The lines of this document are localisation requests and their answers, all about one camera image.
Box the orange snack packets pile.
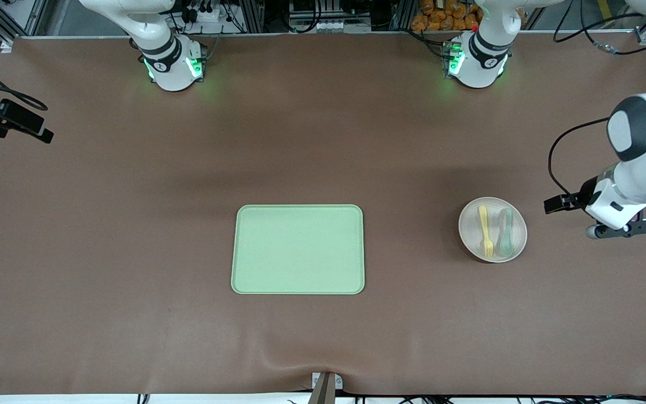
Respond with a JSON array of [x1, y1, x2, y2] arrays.
[[411, 0, 482, 32]]

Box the light green rectangular tray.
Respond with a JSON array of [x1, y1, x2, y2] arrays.
[[231, 204, 366, 296]]

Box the grey-green plastic spoon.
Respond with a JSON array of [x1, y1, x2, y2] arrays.
[[498, 208, 514, 257]]

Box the white power strip black plugs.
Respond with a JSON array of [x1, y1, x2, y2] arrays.
[[180, 3, 224, 24]]

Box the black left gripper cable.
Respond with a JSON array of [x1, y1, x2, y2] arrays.
[[547, 117, 611, 198]]

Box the brown table mat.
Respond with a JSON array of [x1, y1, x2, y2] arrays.
[[0, 34, 646, 396]]

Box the yellow plastic fork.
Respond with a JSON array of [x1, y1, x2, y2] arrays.
[[478, 205, 495, 259]]

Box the long white power strip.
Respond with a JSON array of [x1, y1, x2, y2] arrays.
[[289, 20, 372, 33]]

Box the black looping background cable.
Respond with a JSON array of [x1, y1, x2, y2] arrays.
[[553, 11, 646, 57]]

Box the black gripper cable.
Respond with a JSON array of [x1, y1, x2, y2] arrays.
[[547, 117, 611, 198], [0, 50, 49, 111]]

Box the beige round plate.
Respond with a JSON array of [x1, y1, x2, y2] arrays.
[[458, 196, 528, 263]]

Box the metal table clamp bracket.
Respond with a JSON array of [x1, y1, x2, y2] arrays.
[[308, 371, 344, 404]]

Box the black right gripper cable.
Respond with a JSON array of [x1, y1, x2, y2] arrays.
[[0, 50, 49, 111]]

